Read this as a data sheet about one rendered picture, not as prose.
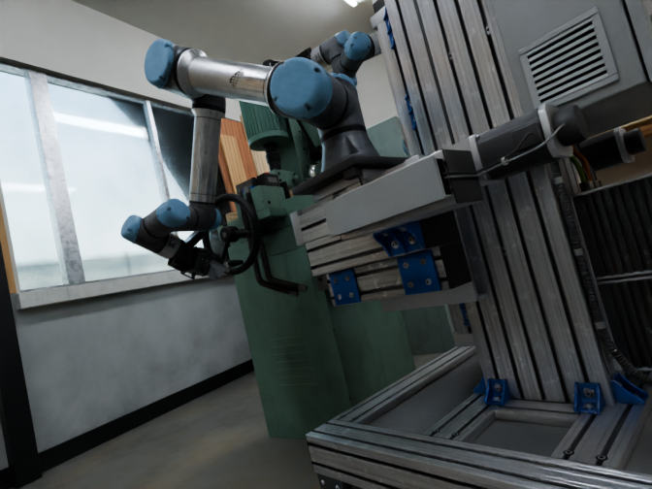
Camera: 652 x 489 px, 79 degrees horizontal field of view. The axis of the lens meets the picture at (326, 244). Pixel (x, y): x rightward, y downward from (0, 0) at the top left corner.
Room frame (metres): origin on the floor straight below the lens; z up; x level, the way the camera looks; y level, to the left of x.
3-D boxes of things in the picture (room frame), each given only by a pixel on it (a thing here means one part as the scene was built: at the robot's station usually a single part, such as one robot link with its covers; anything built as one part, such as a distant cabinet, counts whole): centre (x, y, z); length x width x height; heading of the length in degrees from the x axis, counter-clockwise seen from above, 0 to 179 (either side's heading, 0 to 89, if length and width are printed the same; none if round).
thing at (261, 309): (1.78, 0.07, 0.35); 0.58 x 0.45 x 0.71; 146
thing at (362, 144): (0.96, -0.10, 0.87); 0.15 x 0.15 x 0.10
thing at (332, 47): (1.36, -0.21, 1.37); 0.11 x 0.08 x 0.09; 56
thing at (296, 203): (1.56, 0.16, 0.87); 0.61 x 0.30 x 0.06; 56
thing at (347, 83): (0.95, -0.10, 0.98); 0.13 x 0.12 x 0.14; 153
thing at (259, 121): (1.68, 0.14, 1.35); 0.18 x 0.18 x 0.31
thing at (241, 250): (1.78, 0.07, 0.76); 0.57 x 0.45 x 0.09; 146
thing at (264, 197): (1.49, 0.20, 0.91); 0.15 x 0.14 x 0.09; 56
